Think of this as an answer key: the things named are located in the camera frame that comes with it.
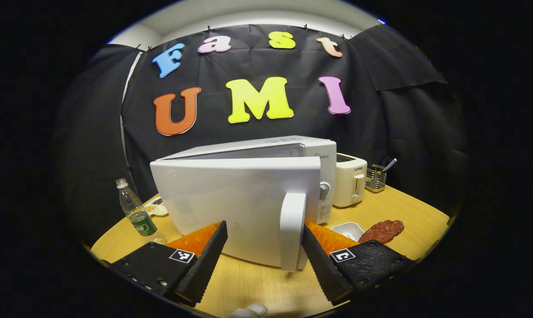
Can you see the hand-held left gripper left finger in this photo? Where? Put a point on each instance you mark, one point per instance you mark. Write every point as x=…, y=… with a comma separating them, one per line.
x=206, y=265

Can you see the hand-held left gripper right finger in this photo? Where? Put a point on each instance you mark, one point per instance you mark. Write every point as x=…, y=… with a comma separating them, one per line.
x=321, y=269

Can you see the white microwave oven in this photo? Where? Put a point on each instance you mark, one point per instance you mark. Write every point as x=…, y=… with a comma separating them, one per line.
x=231, y=198

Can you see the brown meat piece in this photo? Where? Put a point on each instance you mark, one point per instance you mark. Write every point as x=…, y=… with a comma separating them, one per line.
x=383, y=230

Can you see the white rectangular dish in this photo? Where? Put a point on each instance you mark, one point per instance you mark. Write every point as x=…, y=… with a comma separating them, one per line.
x=348, y=229

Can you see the white divided snack plate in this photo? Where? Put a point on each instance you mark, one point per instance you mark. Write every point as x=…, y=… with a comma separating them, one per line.
x=158, y=208

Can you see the cream toaster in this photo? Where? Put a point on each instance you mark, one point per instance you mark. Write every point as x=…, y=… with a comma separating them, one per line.
x=348, y=185

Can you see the clear plastic water bottle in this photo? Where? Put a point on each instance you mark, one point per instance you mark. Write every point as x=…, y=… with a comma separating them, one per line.
x=136, y=212

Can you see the metal spoon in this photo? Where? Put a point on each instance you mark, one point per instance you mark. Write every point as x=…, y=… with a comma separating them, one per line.
x=390, y=164

